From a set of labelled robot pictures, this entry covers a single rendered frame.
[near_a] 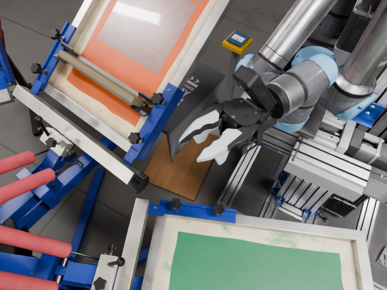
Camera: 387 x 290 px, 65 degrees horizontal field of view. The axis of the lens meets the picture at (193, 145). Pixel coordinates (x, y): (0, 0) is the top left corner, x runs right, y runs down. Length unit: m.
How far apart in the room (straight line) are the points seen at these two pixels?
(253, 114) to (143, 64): 0.76
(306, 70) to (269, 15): 3.16
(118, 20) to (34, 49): 2.32
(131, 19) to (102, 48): 0.17
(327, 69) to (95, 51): 0.98
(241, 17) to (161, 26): 2.49
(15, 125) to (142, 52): 1.95
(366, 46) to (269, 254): 0.77
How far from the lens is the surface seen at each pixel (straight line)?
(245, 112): 0.56
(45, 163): 1.33
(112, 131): 1.21
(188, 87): 1.59
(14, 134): 2.96
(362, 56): 0.89
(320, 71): 0.67
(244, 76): 0.51
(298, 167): 1.15
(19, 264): 1.27
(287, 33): 0.76
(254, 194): 2.11
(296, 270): 1.24
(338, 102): 0.97
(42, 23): 3.94
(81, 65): 1.27
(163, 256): 1.20
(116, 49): 1.34
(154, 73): 1.21
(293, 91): 0.61
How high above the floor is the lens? 2.12
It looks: 58 degrees down
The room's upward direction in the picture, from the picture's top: straight up
